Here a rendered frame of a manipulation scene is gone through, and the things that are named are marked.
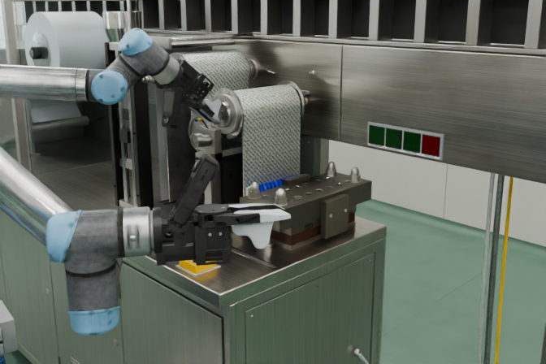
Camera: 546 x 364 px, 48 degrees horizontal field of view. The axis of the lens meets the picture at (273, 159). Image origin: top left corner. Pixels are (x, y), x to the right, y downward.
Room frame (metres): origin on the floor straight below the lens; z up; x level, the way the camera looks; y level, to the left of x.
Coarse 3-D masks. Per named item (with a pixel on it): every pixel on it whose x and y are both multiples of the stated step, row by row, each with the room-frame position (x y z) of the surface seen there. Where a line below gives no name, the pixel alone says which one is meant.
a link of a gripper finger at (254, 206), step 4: (244, 204) 0.95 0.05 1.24; (248, 204) 0.95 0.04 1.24; (252, 204) 0.95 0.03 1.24; (256, 204) 0.95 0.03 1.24; (260, 204) 0.95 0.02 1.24; (264, 204) 0.94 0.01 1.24; (268, 204) 0.94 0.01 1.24; (272, 204) 0.94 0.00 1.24; (232, 208) 0.93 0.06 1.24; (236, 208) 0.92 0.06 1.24; (240, 208) 0.92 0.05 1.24; (244, 208) 0.92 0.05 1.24; (248, 208) 0.93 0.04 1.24; (252, 208) 0.93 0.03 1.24; (256, 208) 0.93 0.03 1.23; (260, 208) 0.93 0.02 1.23; (264, 208) 0.94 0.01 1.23; (268, 208) 0.94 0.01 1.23; (272, 208) 0.94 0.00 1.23; (276, 208) 0.94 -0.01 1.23; (280, 208) 0.94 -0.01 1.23; (232, 212) 0.93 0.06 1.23
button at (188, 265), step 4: (188, 260) 1.43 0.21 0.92; (192, 260) 1.43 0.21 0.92; (180, 264) 1.44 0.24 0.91; (184, 264) 1.43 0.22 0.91; (188, 264) 1.42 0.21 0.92; (192, 264) 1.41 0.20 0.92; (212, 264) 1.44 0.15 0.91; (216, 264) 1.44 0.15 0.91; (184, 268) 1.43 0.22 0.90; (188, 268) 1.42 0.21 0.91; (192, 268) 1.41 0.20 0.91; (196, 268) 1.40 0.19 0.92; (200, 268) 1.41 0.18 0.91; (204, 268) 1.42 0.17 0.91; (208, 268) 1.43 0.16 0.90; (196, 272) 1.40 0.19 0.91
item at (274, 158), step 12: (300, 132) 1.85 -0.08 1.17; (252, 144) 1.71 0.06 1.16; (264, 144) 1.74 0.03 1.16; (276, 144) 1.78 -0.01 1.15; (288, 144) 1.82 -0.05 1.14; (252, 156) 1.71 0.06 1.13; (264, 156) 1.74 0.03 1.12; (276, 156) 1.78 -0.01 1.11; (288, 156) 1.82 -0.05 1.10; (252, 168) 1.71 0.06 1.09; (264, 168) 1.74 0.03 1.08; (276, 168) 1.78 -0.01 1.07; (288, 168) 1.82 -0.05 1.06; (252, 180) 1.71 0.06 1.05; (264, 180) 1.74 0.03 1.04
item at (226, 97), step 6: (216, 96) 1.74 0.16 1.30; (222, 96) 1.72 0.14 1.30; (228, 96) 1.71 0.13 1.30; (228, 102) 1.70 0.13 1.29; (234, 102) 1.69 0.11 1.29; (234, 108) 1.68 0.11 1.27; (234, 114) 1.68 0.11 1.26; (234, 120) 1.68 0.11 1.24; (216, 126) 1.74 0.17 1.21; (228, 126) 1.70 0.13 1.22; (234, 126) 1.68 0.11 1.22; (222, 132) 1.72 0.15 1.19; (228, 132) 1.70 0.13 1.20
